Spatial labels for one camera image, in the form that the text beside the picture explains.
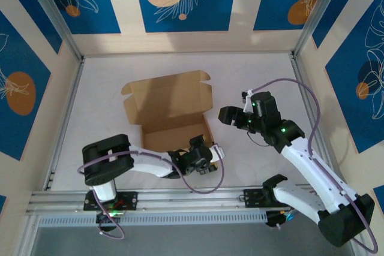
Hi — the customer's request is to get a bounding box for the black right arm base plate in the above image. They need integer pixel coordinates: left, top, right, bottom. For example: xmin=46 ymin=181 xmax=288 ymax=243
xmin=243 ymin=188 xmax=298 ymax=209

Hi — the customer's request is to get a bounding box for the wide aluminium mounting rail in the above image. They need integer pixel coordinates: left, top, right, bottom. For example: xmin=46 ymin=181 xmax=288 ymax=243
xmin=25 ymin=183 xmax=356 ymax=216

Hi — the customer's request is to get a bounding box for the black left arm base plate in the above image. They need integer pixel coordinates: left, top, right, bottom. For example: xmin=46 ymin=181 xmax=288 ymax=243
xmin=83 ymin=190 xmax=139 ymax=212

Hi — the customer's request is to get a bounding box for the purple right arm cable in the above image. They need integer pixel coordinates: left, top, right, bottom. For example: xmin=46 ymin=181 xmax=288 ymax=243
xmin=247 ymin=77 xmax=379 ymax=253

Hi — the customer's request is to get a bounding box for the aluminium frame post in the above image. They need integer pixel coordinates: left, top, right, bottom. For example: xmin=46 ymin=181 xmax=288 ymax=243
xmin=291 ymin=0 xmax=346 ymax=58
xmin=21 ymin=0 xmax=85 ymax=62

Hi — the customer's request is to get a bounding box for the black controller box with LED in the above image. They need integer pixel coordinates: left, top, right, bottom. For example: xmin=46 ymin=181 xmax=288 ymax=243
xmin=95 ymin=210 xmax=124 ymax=233
xmin=265 ymin=209 xmax=296 ymax=229

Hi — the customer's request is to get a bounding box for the brown cardboard paper box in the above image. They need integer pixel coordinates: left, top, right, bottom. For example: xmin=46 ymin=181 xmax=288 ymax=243
xmin=121 ymin=70 xmax=215 ymax=152

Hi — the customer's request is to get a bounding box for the aluminium frame rail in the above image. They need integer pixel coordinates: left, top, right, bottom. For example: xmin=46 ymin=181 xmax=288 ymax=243
xmin=43 ymin=58 xmax=86 ymax=191
xmin=82 ymin=52 xmax=293 ymax=59
xmin=288 ymin=53 xmax=339 ymax=185

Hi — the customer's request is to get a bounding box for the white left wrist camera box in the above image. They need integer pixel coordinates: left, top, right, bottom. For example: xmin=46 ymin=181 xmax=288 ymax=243
xmin=208 ymin=144 xmax=225 ymax=161

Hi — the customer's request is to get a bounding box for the grey slotted cable duct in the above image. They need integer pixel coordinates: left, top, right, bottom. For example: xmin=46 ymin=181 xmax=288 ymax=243
xmin=37 ymin=211 xmax=268 ymax=228

